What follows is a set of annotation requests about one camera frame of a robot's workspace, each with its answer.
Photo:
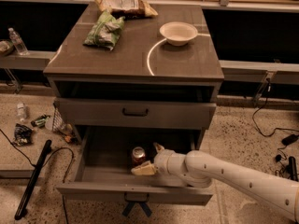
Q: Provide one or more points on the clear water bottle on ledge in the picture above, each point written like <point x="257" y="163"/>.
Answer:
<point x="17" y="42"/>

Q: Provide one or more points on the green chip bag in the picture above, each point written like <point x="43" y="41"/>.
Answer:
<point x="105" y="32"/>

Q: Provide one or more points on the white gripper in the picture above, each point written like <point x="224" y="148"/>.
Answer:
<point x="163" y="162"/>

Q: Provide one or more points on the red coke can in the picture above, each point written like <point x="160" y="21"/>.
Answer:
<point x="138" y="156"/>

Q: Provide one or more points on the bowl on left ledge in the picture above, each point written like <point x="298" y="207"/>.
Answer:
<point x="6" y="47"/>

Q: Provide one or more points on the small bottle on floor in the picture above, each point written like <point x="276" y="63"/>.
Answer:
<point x="22" y="111"/>

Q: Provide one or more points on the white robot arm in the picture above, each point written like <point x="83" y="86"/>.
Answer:
<point x="197" y="168"/>

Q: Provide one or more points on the grey drawer cabinet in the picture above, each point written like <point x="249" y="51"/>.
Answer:
<point x="143" y="66"/>

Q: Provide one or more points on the black bar on floor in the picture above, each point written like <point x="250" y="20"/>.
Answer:
<point x="293" y="168"/>
<point x="21" y="210"/>

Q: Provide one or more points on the wire basket beside cabinet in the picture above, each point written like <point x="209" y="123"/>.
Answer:
<point x="59" y="125"/>

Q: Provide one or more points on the black power adapter with cable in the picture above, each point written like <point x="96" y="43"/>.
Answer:
<point x="285" y="141"/>

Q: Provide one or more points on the black bar on floor right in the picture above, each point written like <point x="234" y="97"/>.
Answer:
<point x="293" y="168"/>

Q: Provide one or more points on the black bar on floor left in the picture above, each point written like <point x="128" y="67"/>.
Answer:
<point x="21" y="210"/>

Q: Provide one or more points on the white paper bowl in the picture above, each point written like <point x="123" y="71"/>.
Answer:
<point x="178" y="33"/>

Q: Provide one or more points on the open grey middle drawer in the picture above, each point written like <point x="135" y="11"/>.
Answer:
<point x="103" y="169"/>

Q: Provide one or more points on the dark snack bag on floor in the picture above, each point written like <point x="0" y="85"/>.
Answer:
<point x="22" y="135"/>

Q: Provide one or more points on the green can on floor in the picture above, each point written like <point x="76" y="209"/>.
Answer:
<point x="40" y="121"/>

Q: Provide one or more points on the brown chip bag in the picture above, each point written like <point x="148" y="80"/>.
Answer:
<point x="127" y="8"/>

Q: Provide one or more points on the closed grey upper drawer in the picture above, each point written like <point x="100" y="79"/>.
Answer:
<point x="142" y="114"/>

